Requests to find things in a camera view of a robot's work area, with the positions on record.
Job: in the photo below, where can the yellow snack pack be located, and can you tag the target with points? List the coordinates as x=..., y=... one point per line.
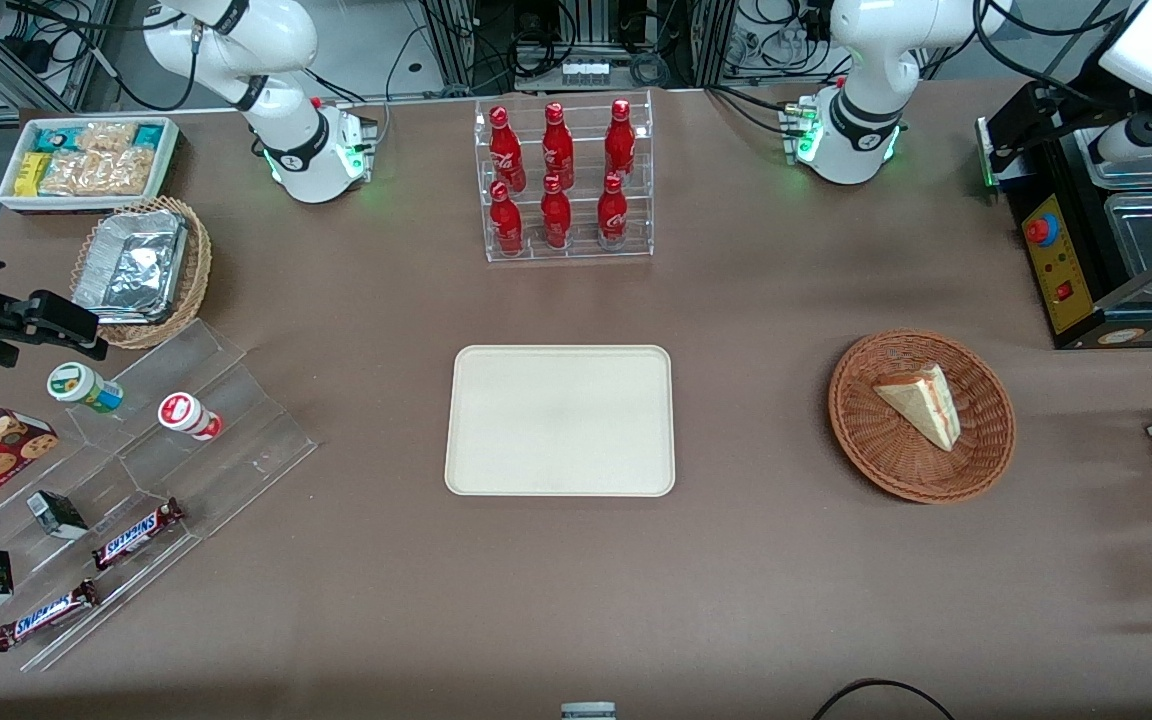
x=32, y=175

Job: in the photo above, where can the triangular sandwich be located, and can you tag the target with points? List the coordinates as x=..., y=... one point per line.
x=926, y=405

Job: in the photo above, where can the beige plastic tray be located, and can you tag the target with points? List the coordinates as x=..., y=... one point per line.
x=556, y=420

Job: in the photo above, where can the brown round wicker basket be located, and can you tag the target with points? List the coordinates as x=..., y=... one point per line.
x=896, y=460

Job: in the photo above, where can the clear rice cracker bag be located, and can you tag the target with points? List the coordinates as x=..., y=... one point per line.
x=68, y=173
x=106, y=138
x=124, y=172

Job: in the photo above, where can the teal snack pack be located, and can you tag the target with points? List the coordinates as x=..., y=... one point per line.
x=58, y=138
x=150, y=136

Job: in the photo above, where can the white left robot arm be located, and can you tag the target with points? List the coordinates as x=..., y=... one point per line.
x=856, y=110

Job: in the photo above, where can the white rectangular snack bin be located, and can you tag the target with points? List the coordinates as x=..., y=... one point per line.
x=6, y=195

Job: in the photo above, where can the red label yogurt cup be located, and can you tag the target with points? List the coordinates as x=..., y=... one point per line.
x=186, y=414

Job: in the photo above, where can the grey metal clamp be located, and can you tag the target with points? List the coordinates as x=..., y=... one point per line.
x=588, y=711

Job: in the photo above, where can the Snickers chocolate bar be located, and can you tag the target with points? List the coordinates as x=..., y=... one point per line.
x=44, y=616
x=136, y=533

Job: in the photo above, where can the green label yogurt cup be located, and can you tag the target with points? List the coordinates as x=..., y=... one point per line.
x=81, y=386

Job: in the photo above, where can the clear acrylic bottle rack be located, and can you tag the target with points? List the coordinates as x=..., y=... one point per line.
x=581, y=250

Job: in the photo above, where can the clear acrylic stepped rack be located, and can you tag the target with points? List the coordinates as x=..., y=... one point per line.
x=236, y=440

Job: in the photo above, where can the red cola bottle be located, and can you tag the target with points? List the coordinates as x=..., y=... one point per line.
x=613, y=214
x=506, y=150
x=558, y=148
x=620, y=142
x=556, y=216
x=506, y=222

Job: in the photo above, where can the aluminium foil container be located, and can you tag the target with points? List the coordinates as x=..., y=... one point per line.
x=131, y=265

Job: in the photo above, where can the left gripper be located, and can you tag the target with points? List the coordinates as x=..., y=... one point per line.
x=1054, y=107

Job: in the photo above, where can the light wicker basket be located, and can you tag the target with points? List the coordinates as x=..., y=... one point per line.
x=198, y=270

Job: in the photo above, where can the white power strip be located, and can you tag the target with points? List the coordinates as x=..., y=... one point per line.
x=584, y=72

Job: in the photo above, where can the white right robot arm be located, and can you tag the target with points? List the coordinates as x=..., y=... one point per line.
x=296, y=150

